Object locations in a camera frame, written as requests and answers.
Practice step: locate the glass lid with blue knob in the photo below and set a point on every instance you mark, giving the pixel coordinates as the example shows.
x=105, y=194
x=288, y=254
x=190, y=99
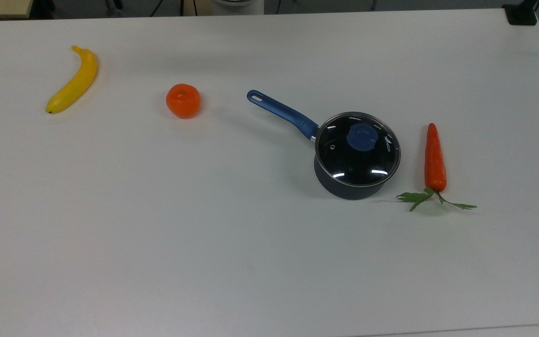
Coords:
x=358, y=154

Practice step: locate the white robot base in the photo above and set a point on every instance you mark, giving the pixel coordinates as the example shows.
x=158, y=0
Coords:
x=237, y=5

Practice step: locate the orange tangerine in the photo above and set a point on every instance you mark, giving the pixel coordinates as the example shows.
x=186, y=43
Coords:
x=183, y=101

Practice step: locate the orange carrot with green leaves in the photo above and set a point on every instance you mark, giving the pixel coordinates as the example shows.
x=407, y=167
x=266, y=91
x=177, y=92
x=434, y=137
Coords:
x=435, y=164

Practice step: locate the yellow banana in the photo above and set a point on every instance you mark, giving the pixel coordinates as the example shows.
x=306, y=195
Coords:
x=76, y=83

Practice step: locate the black table clamp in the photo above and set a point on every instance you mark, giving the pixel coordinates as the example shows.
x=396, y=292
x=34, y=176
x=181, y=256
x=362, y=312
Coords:
x=521, y=14

